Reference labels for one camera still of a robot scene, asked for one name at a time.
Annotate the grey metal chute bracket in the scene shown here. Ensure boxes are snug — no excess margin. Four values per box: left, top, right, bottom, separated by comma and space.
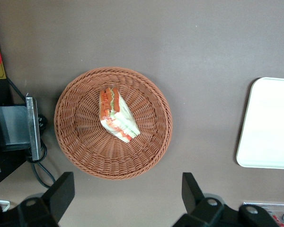
0, 96, 41, 161

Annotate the black appliance with yellow panel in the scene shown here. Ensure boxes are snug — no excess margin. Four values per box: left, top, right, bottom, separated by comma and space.
0, 14, 48, 185

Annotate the triangle sandwich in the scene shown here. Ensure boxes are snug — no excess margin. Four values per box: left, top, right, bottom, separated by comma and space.
98, 86, 141, 144

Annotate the round brown wicker basket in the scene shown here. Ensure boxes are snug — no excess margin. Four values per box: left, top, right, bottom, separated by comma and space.
53, 67, 173, 181

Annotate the black appliance power cable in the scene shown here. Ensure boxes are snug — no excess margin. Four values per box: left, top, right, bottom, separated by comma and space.
6, 77, 56, 189

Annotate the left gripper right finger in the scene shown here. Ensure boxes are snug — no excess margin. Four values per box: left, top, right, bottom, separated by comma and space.
174, 172, 230, 227

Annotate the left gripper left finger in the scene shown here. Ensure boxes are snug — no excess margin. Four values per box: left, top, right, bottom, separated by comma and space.
14, 172, 75, 227

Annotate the beige plastic tray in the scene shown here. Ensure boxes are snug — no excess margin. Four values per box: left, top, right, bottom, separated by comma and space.
236, 77, 284, 170

